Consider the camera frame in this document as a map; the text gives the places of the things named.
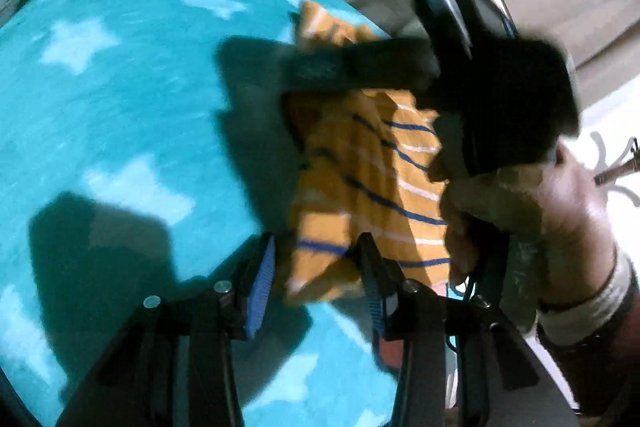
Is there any turquoise star cartoon blanket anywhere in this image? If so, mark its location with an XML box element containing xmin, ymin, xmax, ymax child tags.
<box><xmin>1</xmin><ymin>0</ymin><xmax>363</xmax><ymax>426</ymax></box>

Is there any beige sleeve right forearm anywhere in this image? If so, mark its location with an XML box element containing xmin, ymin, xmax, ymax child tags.
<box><xmin>537</xmin><ymin>254</ymin><xmax>639</xmax><ymax>426</ymax></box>

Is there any orange striped small sweater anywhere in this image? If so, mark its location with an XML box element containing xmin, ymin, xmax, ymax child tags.
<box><xmin>284</xmin><ymin>0</ymin><xmax>454</xmax><ymax>306</ymax></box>

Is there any person right hand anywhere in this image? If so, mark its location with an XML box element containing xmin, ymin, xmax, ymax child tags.
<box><xmin>427</xmin><ymin>143</ymin><xmax>617</xmax><ymax>307</ymax></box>

